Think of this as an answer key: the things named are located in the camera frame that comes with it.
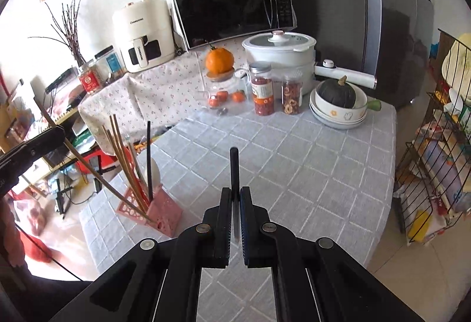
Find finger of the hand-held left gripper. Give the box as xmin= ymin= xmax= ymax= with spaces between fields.
xmin=0 ymin=126 xmax=67 ymax=170

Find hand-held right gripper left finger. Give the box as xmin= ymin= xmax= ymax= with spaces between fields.
xmin=49 ymin=187 xmax=233 ymax=322

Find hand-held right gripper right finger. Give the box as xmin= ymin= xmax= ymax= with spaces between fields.
xmin=239 ymin=186 xmax=424 ymax=322

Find black chopstick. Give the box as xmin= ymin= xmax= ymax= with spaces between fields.
xmin=146 ymin=120 xmax=155 ymax=201
xmin=230 ymin=147 xmax=241 ymax=243

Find light bamboo chopstick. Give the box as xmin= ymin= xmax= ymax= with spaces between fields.
xmin=101 ymin=125 xmax=146 ymax=214
xmin=35 ymin=99 xmax=155 ymax=223

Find pink utensil holder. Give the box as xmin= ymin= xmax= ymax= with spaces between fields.
xmin=116 ymin=184 xmax=183 ymax=238

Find brown wooden chopstick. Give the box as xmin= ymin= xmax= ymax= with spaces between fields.
xmin=114 ymin=114 xmax=147 ymax=204
xmin=109 ymin=115 xmax=144 ymax=207

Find white spoon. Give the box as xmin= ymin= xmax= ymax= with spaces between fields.
xmin=142 ymin=159 xmax=162 ymax=194

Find person's left hand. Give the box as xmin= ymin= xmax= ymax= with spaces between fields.
xmin=0 ymin=202 xmax=27 ymax=268

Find grey checked tablecloth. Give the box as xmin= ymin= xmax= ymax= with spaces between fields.
xmin=79 ymin=101 xmax=398 ymax=322

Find red label glass jar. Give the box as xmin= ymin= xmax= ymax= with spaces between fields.
xmin=77 ymin=60 xmax=104 ymax=94

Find blue label jar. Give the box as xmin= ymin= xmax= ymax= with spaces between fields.
xmin=95 ymin=46 xmax=126 ymax=81

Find dried branches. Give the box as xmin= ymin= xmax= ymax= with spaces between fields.
xmin=29 ymin=0 xmax=96 ymax=67

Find floral tablecloth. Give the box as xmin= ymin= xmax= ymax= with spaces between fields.
xmin=78 ymin=47 xmax=258 ymax=157

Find jar of red dried fruit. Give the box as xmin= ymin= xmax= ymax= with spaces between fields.
xmin=249 ymin=62 xmax=276 ymax=117

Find jar of dried fruit slices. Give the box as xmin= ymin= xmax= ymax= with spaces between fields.
xmin=281 ymin=73 xmax=303 ymax=114

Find white air fryer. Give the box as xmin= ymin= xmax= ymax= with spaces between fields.
xmin=111 ymin=0 xmax=176 ymax=73

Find dark green pumpkin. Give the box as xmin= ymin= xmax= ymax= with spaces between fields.
xmin=316 ymin=76 xmax=357 ymax=109

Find white bowl with flower print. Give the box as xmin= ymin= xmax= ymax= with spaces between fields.
xmin=316 ymin=86 xmax=369 ymax=121

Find large orange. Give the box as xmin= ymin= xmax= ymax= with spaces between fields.
xmin=205 ymin=44 xmax=235 ymax=75

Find white electric pot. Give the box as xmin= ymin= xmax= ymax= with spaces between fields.
xmin=242 ymin=30 xmax=317 ymax=96

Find yellow packet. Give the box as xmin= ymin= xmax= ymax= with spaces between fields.
xmin=408 ymin=211 xmax=434 ymax=241

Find white wrap dispenser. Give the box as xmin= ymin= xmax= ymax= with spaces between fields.
xmin=314 ymin=60 xmax=379 ymax=89

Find purple roll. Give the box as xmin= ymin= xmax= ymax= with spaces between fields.
xmin=419 ymin=149 xmax=462 ymax=208

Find black microwave oven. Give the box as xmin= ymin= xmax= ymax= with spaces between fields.
xmin=172 ymin=0 xmax=298 ymax=51

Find grey refrigerator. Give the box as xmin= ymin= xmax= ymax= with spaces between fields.
xmin=278 ymin=0 xmax=433 ymax=109

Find white plastic container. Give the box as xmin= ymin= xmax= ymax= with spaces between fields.
xmin=441 ymin=33 xmax=471 ymax=113

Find black cable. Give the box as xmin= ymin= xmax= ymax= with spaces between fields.
xmin=15 ymin=224 xmax=86 ymax=281

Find black wire rack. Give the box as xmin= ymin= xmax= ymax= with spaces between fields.
xmin=395 ymin=29 xmax=471 ymax=245

